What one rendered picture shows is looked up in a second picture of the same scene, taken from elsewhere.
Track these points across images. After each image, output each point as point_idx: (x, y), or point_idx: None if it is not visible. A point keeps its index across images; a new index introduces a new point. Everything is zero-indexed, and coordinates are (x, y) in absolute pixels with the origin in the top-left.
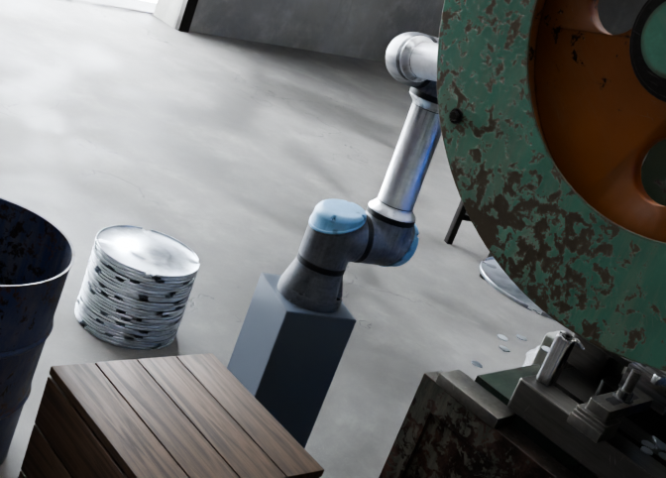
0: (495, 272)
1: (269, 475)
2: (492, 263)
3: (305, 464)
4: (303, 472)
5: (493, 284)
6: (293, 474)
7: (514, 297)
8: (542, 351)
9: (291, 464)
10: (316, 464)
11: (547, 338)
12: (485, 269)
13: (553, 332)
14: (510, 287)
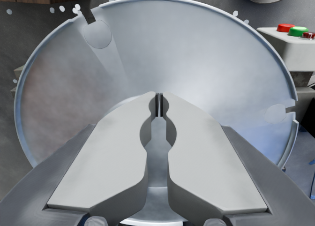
0: (79, 65)
1: None
2: (115, 21)
3: None
4: (31, 2)
5: (15, 114)
6: (22, 1)
7: (44, 146)
8: (275, 43)
9: None
10: None
11: (285, 45)
12: (58, 49)
13: (303, 44)
14: (66, 120)
